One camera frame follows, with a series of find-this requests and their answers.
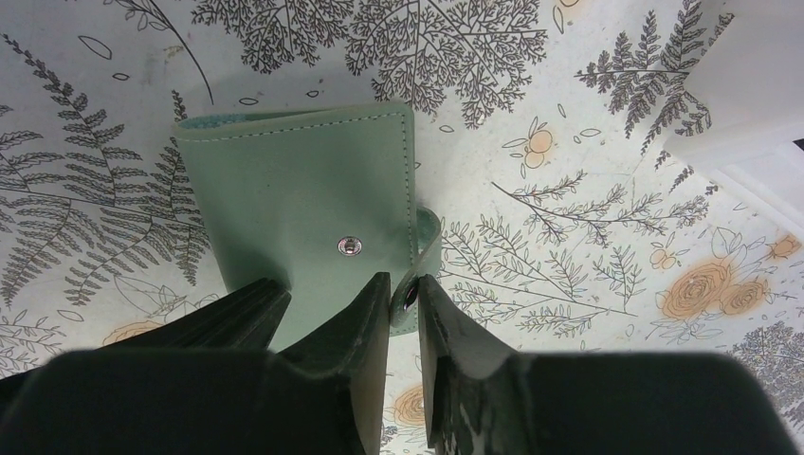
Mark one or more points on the white plastic card box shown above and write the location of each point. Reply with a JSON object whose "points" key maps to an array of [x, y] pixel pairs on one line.
{"points": [[751, 81]]}

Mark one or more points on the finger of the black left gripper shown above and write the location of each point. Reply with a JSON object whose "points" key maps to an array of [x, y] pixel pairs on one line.
{"points": [[247, 318]]}

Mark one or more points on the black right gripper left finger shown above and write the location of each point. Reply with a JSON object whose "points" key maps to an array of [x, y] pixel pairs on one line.
{"points": [[321, 395]]}

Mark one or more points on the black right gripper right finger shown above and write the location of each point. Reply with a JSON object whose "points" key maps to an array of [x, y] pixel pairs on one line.
{"points": [[483, 397]]}

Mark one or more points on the green leather card holder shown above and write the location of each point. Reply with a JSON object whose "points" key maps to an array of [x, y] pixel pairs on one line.
{"points": [[319, 200]]}

